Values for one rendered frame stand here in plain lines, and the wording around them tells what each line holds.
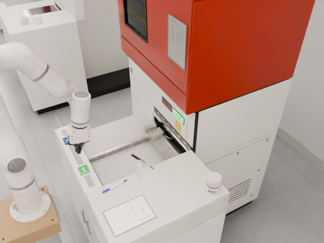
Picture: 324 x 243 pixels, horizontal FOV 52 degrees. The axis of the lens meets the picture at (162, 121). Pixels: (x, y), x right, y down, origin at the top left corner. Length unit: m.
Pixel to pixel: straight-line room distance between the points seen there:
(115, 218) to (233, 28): 1.01
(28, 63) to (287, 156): 2.62
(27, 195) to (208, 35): 1.09
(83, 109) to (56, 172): 1.72
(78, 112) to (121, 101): 2.37
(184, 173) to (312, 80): 1.71
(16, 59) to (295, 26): 1.34
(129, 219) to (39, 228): 0.43
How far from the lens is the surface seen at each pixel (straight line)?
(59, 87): 1.41
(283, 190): 3.07
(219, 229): 1.91
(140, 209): 1.59
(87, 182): 1.74
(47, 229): 1.72
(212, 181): 1.59
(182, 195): 1.64
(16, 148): 1.46
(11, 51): 1.32
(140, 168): 1.66
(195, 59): 1.51
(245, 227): 2.76
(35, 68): 1.35
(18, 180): 1.60
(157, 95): 2.03
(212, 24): 1.48
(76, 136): 1.60
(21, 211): 1.76
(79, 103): 1.48
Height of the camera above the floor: 2.26
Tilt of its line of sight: 40 degrees down
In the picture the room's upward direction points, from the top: straight up
